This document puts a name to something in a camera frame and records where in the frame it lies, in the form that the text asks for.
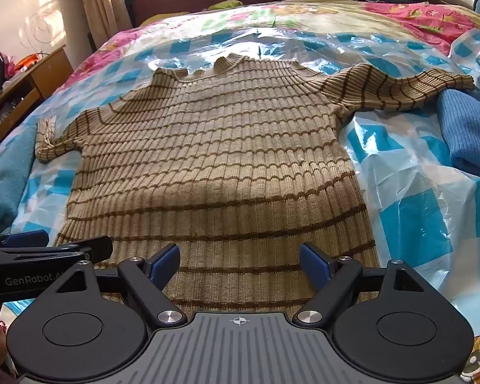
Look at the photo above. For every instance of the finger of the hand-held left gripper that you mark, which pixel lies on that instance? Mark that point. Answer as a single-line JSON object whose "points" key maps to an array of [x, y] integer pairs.
{"points": [[24, 238], [92, 246]]}

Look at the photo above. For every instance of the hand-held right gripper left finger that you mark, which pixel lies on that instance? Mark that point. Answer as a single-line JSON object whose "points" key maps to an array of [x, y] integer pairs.
{"points": [[164, 266]]}

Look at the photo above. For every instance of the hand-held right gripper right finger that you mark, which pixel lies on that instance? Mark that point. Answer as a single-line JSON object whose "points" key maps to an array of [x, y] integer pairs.
{"points": [[316, 267]]}

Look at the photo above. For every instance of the beige brown-striped knit sweater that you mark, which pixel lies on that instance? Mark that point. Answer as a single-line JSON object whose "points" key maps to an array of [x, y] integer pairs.
{"points": [[224, 148]]}

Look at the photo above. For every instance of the teal towel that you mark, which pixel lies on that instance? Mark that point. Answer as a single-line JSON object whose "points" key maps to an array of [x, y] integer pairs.
{"points": [[4, 184]]}

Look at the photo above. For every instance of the blue white checkered plastic sheet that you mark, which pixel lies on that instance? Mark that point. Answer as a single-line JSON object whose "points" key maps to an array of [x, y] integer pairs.
{"points": [[404, 160]]}

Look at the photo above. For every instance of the wooden side cabinet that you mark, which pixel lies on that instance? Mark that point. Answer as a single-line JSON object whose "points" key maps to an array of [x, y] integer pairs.
{"points": [[44, 76]]}

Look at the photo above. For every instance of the pink plastic bag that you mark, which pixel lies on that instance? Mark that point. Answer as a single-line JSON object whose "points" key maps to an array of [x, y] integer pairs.
{"points": [[10, 66]]}

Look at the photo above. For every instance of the orange item on desk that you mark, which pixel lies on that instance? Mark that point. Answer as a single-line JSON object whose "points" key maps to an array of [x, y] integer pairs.
{"points": [[27, 61]]}

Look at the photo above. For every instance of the blue knit garment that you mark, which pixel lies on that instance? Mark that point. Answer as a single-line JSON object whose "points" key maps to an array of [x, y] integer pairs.
{"points": [[468, 128]]}

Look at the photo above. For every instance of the yellow pillow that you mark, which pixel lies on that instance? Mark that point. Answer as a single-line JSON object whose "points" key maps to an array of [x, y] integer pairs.
{"points": [[152, 19]]}

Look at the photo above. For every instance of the floral cartoon printed bedsheet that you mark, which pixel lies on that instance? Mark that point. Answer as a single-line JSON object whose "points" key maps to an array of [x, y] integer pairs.
{"points": [[404, 16]]}

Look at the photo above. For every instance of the green pillow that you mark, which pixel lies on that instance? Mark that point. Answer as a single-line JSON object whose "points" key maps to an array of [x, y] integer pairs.
{"points": [[226, 5]]}

